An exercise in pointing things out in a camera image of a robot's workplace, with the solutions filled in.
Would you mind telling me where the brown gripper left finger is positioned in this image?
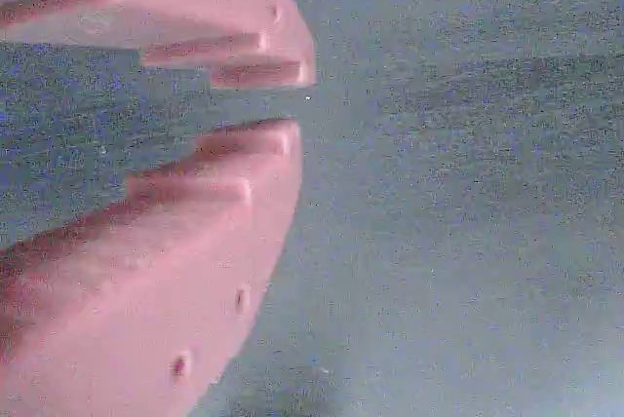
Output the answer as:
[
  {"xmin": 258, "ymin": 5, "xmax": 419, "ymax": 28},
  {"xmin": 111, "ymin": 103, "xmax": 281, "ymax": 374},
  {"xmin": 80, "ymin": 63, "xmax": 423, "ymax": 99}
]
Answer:
[{"xmin": 0, "ymin": 117, "xmax": 303, "ymax": 417}]

